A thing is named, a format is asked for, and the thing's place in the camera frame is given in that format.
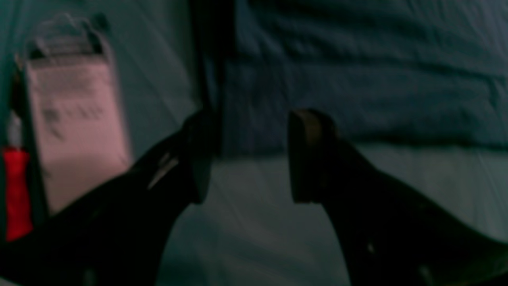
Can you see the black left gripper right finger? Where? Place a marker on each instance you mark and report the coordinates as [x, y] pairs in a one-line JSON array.
[[390, 234]]

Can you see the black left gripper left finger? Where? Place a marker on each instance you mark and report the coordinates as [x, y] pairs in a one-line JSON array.
[[116, 234]]

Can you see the dark blue T-shirt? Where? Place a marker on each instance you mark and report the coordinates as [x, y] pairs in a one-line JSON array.
[[419, 72]]

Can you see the orange screwdriver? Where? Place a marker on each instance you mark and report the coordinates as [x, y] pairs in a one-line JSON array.
[[16, 159]]

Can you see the light blue table cloth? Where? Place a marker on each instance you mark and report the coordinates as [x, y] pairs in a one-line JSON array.
[[248, 231]]

